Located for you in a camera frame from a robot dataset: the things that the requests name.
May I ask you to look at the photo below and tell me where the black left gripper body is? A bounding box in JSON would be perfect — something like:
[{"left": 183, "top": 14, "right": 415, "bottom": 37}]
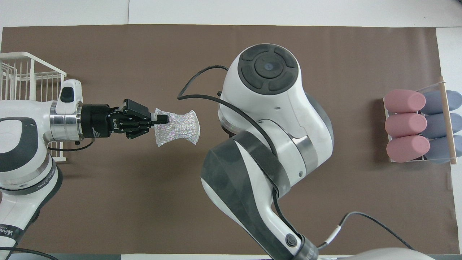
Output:
[{"left": 80, "top": 104, "right": 125, "bottom": 138}]

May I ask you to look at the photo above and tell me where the brown table mat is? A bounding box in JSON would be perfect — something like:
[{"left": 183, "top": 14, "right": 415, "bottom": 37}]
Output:
[{"left": 0, "top": 24, "right": 459, "bottom": 255}]

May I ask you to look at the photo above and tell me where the pink plastic cup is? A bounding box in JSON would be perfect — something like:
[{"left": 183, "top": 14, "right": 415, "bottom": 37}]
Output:
[
  {"left": 386, "top": 135, "right": 431, "bottom": 163},
  {"left": 384, "top": 89, "right": 426, "bottom": 113},
  {"left": 385, "top": 113, "right": 427, "bottom": 138}
]

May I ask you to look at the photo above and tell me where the blue plastic cup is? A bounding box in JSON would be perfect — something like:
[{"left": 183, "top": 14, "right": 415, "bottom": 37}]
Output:
[
  {"left": 424, "top": 113, "right": 462, "bottom": 139},
  {"left": 424, "top": 135, "right": 462, "bottom": 164},
  {"left": 420, "top": 90, "right": 462, "bottom": 114}
]

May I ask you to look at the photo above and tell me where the cup holder with wooden bar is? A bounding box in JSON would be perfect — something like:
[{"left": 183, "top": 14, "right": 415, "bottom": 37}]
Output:
[{"left": 383, "top": 76, "right": 458, "bottom": 165}]

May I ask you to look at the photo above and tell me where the white wire dish rack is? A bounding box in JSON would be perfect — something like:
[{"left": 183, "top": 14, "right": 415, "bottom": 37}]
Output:
[{"left": 0, "top": 52, "right": 67, "bottom": 162}]

